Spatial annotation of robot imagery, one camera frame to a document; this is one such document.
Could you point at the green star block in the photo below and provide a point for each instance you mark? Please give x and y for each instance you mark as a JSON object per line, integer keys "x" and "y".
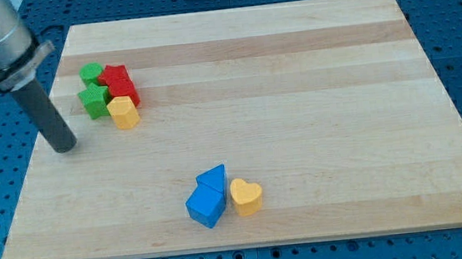
{"x": 94, "y": 99}

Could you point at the yellow heart block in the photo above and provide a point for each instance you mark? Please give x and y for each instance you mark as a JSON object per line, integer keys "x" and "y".
{"x": 246, "y": 197}

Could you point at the light wooden board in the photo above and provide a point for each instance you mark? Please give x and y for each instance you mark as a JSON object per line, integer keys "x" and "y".
{"x": 332, "y": 106}

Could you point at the blue cube block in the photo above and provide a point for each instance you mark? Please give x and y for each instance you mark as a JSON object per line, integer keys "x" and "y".
{"x": 206, "y": 205}

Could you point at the blue triangle block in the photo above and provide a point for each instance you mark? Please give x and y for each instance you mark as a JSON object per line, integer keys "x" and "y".
{"x": 215, "y": 179}

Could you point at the green cylinder block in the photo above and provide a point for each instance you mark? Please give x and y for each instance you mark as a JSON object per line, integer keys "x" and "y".
{"x": 89, "y": 74}

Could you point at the red star block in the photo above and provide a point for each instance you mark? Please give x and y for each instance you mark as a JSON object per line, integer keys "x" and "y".
{"x": 112, "y": 74}

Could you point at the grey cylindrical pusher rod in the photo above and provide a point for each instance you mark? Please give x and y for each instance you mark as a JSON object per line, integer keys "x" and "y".
{"x": 34, "y": 101}

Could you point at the yellow hexagon block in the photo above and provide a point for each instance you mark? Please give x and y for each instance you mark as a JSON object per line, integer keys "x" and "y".
{"x": 123, "y": 112}

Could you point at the red cylinder block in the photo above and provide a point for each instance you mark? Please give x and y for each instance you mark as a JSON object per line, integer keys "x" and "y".
{"x": 124, "y": 87}

